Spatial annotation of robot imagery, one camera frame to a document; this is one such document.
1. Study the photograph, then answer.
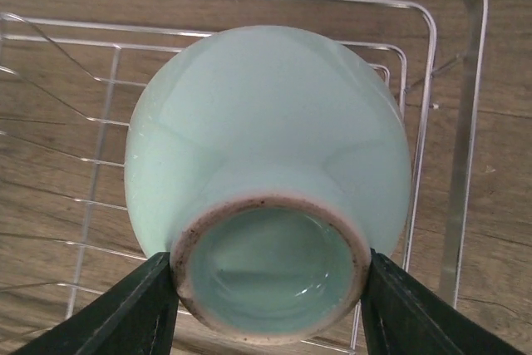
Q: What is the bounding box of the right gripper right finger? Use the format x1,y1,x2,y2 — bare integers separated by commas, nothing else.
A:
361,251,522,355

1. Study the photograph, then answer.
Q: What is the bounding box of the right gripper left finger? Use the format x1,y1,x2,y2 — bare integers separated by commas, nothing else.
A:
23,252,179,354

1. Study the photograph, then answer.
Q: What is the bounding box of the pale green ceramic bowl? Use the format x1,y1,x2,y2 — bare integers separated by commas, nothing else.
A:
124,26,411,345

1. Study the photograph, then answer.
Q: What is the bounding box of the wire dish rack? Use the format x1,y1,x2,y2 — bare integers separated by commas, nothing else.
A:
1,0,487,354

